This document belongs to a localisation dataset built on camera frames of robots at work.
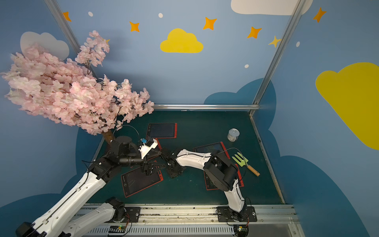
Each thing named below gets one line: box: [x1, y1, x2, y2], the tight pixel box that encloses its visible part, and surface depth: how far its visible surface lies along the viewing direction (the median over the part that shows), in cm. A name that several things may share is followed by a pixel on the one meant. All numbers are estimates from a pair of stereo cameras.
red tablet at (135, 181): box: [120, 166, 164, 198], surface depth 86 cm
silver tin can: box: [227, 128, 240, 142], surface depth 105 cm
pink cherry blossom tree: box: [1, 30, 155, 144], surface depth 61 cm
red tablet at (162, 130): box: [146, 122, 178, 139], surface depth 113 cm
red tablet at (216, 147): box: [192, 141, 231, 160], surface depth 103 cm
